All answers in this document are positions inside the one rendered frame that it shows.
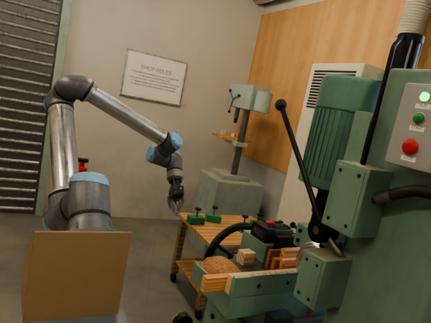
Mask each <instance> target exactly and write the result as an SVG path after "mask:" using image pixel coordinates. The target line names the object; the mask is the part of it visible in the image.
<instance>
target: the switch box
mask: <svg viewBox="0 0 431 323"><path fill-rule="evenodd" d="M423 92H430V94H431V84H422V83H406V84H405V88H404V91H403V95H402V99H401V103H400V107H399V110H398V114H397V117H396V121H395V124H394V128H393V133H392V135H391V140H390V142H389V147H388V150H387V154H386V157H385V161H386V162H387V163H392V164H395V165H399V166H402V167H406V168H410V169H414V170H418V171H421V172H426V173H429V174H431V107H430V110H426V109H421V108H415V105H416V103H419V104H431V98H430V100H429V101H428V102H425V103H424V102H421V101H420V99H419V97H420V95H421V94H422V93H423ZM417 112H423V113H424V114H425V115H426V119H425V122H424V123H422V124H420V125H417V124H415V123H414V122H413V116H414V114H415V113H417ZM410 125H412V126H419V127H424V128H425V130H424V132H420V131H413V130H409V126H410ZM407 139H414V140H415V141H416V142H417V143H418V150H417V151H416V152H415V153H414V154H405V153H404V152H403V151H402V148H401V147H402V144H403V142H404V141H405V140H407ZM401 155H405V156H410V157H413V158H416V161H415V163H414V162H411V161H406V160H401Z"/></svg>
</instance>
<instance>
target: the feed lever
mask: <svg viewBox="0 0 431 323"><path fill-rule="evenodd" d="M286 107H287V102H286V101H285V100H284V99H279V100H277V101H276V102H275V108H276V109H277V110H278V111H281V114H282V117H283V121H284V123H285V127H286V129H287V132H288V135H289V138H290V141H291V144H292V148H293V150H294V153H295V156H296V159H297V162H298V166H299V168H300V172H301V175H302V178H303V181H304V184H305V187H306V189H307V193H308V196H309V199H310V202H311V205H312V208H313V211H314V214H315V216H316V217H315V218H313V219H312V220H311V221H310V222H309V224H308V235H309V237H310V239H311V240H312V241H313V242H315V243H329V244H330V246H331V247H332V249H333V250H334V251H335V253H336V254H337V255H338V256H342V255H343V254H344V253H343V250H342V249H341V248H340V247H339V245H338V244H337V242H336V240H337V238H338V236H339V232H338V231H336V230H334V229H332V228H330V227H328V226H326V225H324V224H323V223H321V221H322V216H321V213H320V211H319V207H318V205H317V202H316V198H315V196H314V193H313V190H312V187H311V184H310V181H309V178H308V176H307V172H306V170H305V166H304V164H303V160H302V158H301V154H300V151H299V149H298V146H297V143H296V140H295V137H294V134H293V132H292V128H291V125H290V122H289V119H288V117H287V114H286V111H285V109H286Z"/></svg>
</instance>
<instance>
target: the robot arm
mask: <svg viewBox="0 0 431 323"><path fill-rule="evenodd" d="M77 99H78V100H80V101H81V102H85V101H87V102H89V103H90V104H93V105H94V106H96V107H97V108H99V109H100V110H102V111H104V112H105V113H107V114H109V115H110V116H112V117H113V118H115V119H117V120H118V121H120V122H122V123H123V124H125V125H127V126H128V127H130V128H131V129H133V130H135V131H136V132H138V133H140V134H141V135H143V136H145V137H146V138H148V139H150V140H151V141H153V142H154V143H156V144H157V146H156V147H154V146H150V147H149V148H148V149H147V152H146V160H147V161H148V162H150V163H153V164H155V165H159V166H161V167H164V168H166V169H167V180H168V182H169V184H171V187H170V189H169V193H168V194H169V196H167V203H168V205H169V207H170V209H171V211H172V212H173V214H174V215H175V216H176V217H177V216H179V214H180V212H181V210H182V207H183V204H184V198H183V196H184V186H181V185H180V183H182V180H183V177H184V174H183V167H182V156H181V154H180V153H179V152H178V151H177V150H179V149H180V147H181V146H182V145H183V139H182V137H181V136H180V134H179V133H177V132H175V131H173V132H171V133H170V132H168V131H167V130H164V129H163V128H161V127H160V126H158V125H156V124H155V123H154V122H152V121H150V120H149V119H147V118H145V117H144V116H143V115H141V114H140V113H138V112H136V111H135V110H133V109H132V108H130V107H129V106H127V105H125V104H124V103H122V102H121V101H119V100H118V99H116V98H115V97H113V96H112V95H110V94H108V93H107V92H105V91H104V90H102V89H100V88H99V87H97V85H96V82H95V81H94V80H93V79H91V78H89V77H86V76H82V75H75V74H73V75H67V76H63V77H61V78H60V79H58V80H57V81H56V83H55V84H54V86H53V87H52V89H51V90H50V91H49V92H48V93H47V95H46V96H45V99H44V108H45V110H47V112H48V114H49V136H50V148H51V171H52V184H53V191H52V192H51V193H50V194H49V195H48V211H47V212H46V213H45V215H44V218H43V221H42V222H43V227H44V229H45V230H46V231H116V230H115V228H114V225H113V224H112V221H111V209H110V186H109V182H108V178H107V177H106V176H104V175H103V174H100V173H97V172H79V166H78V153H77V145H76V132H75V124H74V102H75V100H77ZM176 202H177V203H176ZM175 204H176V206H177V212H176V208H175Z"/></svg>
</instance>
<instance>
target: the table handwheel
mask: <svg viewBox="0 0 431 323"><path fill-rule="evenodd" d="M251 227H252V224H251V223H248V222H240V223H236V224H233V225H231V226H228V227H227V228H225V229H223V230H222V231H221V232H220V233H219V234H218V235H217V236H216V237H215V238H214V239H213V240H212V242H211V243H210V245H209V246H208V249H207V251H206V253H205V257H204V260H205V259H206V258H208V257H213V254H214V252H215V250H216V248H218V249H219V250H221V251H222V252H224V253H225V254H227V255H228V259H229V260H232V259H233V255H234V254H237V253H238V249H234V250H232V251H229V250H227V249H226V248H224V247H223V246H222V245H220V243H221V242H222V241H223V240H224V239H225V238H226V237H227V236H228V235H230V234H232V233H234V232H236V231H240V230H251ZM204 260H203V261H204Z"/></svg>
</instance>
